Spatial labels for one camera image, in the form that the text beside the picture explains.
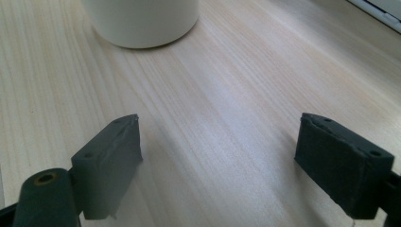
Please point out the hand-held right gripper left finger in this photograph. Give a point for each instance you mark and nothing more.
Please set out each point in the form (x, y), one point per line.
(104, 167)

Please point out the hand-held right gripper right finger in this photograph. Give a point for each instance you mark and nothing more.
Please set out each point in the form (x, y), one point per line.
(340, 167)

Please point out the white cup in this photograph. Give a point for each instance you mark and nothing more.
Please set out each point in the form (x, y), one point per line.
(142, 20)

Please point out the white window frame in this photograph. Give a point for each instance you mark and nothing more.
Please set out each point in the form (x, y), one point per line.
(378, 11)

